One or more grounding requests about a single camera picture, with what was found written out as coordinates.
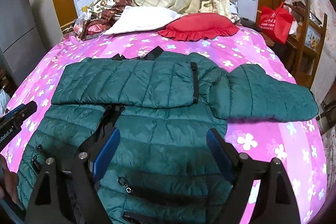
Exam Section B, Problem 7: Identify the white plastic bag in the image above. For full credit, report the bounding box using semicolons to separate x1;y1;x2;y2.
0;89;11;115

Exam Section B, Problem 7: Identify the pink floral bed sheet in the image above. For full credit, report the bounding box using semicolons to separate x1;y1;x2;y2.
0;22;332;224

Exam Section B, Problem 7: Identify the clear plastic bag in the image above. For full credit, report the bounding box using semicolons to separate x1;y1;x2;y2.
73;6;103;38

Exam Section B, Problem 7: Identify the white pillow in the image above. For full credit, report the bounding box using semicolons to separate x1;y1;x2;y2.
102;5;185;35

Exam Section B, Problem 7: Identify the floral curtain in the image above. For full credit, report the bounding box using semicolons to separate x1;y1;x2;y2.
308;0;336;98

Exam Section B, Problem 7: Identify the person's left hand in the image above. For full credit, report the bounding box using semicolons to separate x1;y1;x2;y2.
0;154;19;205

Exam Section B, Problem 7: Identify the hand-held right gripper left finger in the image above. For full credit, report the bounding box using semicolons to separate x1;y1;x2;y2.
25;127;121;224

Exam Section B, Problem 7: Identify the grey refrigerator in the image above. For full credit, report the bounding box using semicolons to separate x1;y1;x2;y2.
0;0;47;80

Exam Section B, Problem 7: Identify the red shopping bag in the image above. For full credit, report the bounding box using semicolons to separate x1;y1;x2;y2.
259;2;294;45

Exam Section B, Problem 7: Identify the red ruffled pillow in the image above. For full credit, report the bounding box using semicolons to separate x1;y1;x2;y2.
157;13;239;42

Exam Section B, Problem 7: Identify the dark wooden chair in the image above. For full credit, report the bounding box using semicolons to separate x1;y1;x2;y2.
319;88;336;132

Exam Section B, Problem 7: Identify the pink floral cloth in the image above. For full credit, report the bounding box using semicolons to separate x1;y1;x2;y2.
285;0;306;12

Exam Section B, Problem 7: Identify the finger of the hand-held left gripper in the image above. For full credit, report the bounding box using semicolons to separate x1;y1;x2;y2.
0;101;38;132
3;104;27;118

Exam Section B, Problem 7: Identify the black box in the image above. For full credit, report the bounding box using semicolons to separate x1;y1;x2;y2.
240;18;256;28

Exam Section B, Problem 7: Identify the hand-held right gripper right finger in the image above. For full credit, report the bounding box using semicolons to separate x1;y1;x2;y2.
206;128;301;224

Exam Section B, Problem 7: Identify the green puffer jacket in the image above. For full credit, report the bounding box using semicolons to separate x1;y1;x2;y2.
16;46;319;224

